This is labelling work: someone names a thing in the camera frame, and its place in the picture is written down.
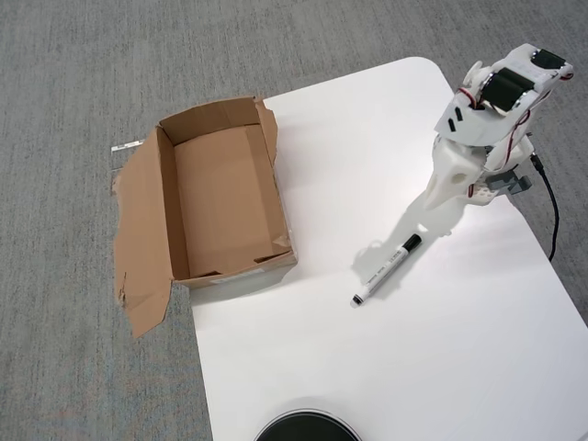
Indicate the grey table clamp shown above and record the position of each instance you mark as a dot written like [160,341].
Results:
[510,181]

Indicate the white marker pen black cap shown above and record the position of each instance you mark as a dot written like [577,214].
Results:
[387,270]

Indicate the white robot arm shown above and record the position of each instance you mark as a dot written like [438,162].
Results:
[528,69]

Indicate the black round object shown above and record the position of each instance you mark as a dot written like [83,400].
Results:
[305,427]

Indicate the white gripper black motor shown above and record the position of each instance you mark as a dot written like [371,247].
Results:
[445,178]

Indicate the open brown cardboard box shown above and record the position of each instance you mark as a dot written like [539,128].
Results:
[220,197]

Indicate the white strip on carpet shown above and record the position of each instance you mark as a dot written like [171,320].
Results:
[127,146]

